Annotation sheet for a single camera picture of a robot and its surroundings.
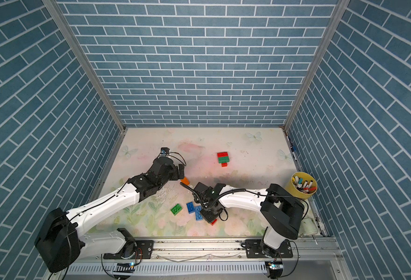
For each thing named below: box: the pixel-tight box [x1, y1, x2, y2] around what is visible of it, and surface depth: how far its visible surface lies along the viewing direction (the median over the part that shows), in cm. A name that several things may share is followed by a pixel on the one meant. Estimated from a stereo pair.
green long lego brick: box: [218, 156, 230, 164], surface depth 103 cm
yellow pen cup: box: [284, 171, 318, 200], surface depth 84 cm
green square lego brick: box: [170, 203, 183, 216], surface depth 86 cm
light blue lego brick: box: [194, 205, 204, 222], surface depth 84 cm
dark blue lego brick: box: [186, 201, 195, 215], surface depth 86 cm
